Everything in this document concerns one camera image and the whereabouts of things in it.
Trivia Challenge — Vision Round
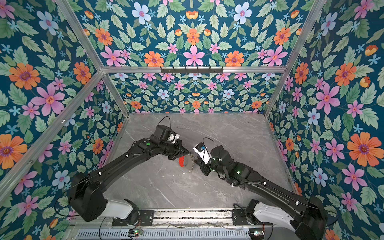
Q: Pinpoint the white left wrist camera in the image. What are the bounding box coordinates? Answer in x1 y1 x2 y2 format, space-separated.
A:
167 133 180 145

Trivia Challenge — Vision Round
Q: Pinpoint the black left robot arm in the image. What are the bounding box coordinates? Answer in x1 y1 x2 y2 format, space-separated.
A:
68 125 190 226

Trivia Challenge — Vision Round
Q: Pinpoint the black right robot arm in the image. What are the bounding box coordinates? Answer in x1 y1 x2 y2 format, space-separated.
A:
194 143 328 240

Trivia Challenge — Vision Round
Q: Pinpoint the black hook rack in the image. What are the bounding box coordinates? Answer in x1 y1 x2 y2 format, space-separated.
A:
160 67 224 74

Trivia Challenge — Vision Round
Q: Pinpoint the white perforated cable tray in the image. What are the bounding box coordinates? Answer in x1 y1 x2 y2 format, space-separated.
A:
75 229 251 240

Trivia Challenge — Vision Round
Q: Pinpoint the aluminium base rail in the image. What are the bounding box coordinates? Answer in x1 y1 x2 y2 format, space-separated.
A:
69 207 271 230

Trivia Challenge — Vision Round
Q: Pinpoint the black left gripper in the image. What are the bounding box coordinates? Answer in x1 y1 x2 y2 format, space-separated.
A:
159 137 193 160

